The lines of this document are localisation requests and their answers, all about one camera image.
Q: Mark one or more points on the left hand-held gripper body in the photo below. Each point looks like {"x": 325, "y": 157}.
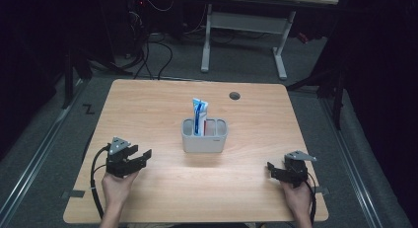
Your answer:
{"x": 118, "y": 159}

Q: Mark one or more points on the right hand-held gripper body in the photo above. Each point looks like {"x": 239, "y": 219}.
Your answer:
{"x": 295, "y": 168}

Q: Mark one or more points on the white plastic toothbrush holder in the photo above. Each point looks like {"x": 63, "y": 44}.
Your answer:
{"x": 203, "y": 144}

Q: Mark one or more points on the blue toothbrush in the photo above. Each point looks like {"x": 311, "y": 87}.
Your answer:
{"x": 197, "y": 121}

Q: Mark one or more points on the white and blue toothpaste tube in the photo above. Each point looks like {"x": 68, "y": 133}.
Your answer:
{"x": 202, "y": 111}

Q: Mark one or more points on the person's left hand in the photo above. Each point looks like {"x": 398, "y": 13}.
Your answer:
{"x": 116, "y": 188}

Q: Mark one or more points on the person's right hand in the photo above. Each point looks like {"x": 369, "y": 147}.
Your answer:
{"x": 297, "y": 200}

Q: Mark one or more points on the grey tape strip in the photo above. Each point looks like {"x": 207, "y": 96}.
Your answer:
{"x": 74, "y": 193}
{"x": 323, "y": 190}

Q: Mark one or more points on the black tape floor mark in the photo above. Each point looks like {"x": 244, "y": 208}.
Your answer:
{"x": 88, "y": 109}

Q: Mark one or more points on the black metal stand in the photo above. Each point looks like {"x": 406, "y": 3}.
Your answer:
{"x": 337, "y": 99}
{"x": 68, "y": 76}

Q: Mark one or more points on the white-legged wooden desk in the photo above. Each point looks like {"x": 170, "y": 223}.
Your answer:
{"x": 249, "y": 22}

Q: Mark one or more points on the metal floor rail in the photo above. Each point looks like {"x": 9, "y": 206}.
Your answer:
{"x": 36, "y": 152}
{"x": 355, "y": 168}

